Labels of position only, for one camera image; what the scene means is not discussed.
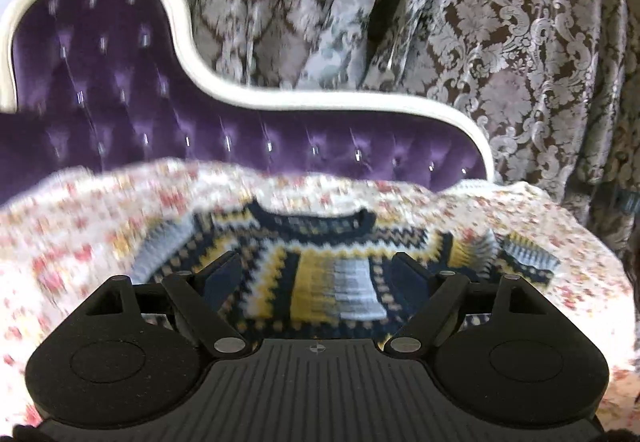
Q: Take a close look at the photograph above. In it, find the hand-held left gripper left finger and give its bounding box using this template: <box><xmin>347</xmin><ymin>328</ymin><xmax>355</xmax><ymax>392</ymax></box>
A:
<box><xmin>81</xmin><ymin>252</ymin><xmax>246</xmax><ymax>357</ymax></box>

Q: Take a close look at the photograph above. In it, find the brown silver damask curtain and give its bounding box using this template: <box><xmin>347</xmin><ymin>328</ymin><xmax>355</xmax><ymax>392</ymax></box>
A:
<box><xmin>27</xmin><ymin>0</ymin><xmax>640</xmax><ymax>243</ymax></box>

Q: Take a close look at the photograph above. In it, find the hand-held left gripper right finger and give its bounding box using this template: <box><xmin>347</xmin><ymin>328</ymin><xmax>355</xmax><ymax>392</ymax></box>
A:
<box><xmin>390</xmin><ymin>252</ymin><xmax>548</xmax><ymax>354</ymax></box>

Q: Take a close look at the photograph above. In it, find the purple tufted headboard white frame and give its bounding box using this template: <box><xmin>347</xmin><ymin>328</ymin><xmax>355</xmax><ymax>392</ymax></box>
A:
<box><xmin>0</xmin><ymin>0</ymin><xmax>493</xmax><ymax>204</ymax></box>

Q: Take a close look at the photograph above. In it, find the navy yellow patterned knit sweater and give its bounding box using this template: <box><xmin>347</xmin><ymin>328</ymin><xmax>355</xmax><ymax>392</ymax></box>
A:
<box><xmin>131</xmin><ymin>200</ymin><xmax>562</xmax><ymax>348</ymax></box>

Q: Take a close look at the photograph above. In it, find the floral bed sheet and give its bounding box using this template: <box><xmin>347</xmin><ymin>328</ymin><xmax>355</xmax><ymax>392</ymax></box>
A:
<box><xmin>0</xmin><ymin>158</ymin><xmax>637</xmax><ymax>433</ymax></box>

